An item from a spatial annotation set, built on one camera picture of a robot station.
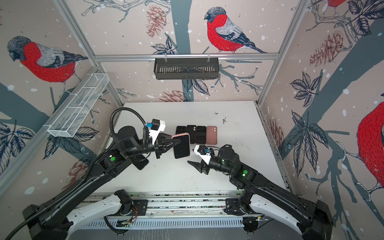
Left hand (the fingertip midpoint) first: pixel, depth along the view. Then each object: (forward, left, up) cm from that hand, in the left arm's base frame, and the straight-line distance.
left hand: (177, 141), depth 57 cm
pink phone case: (+26, -18, -36) cm, 48 cm away
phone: (+31, -5, -37) cm, 48 cm away
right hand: (0, -5, -14) cm, 15 cm away
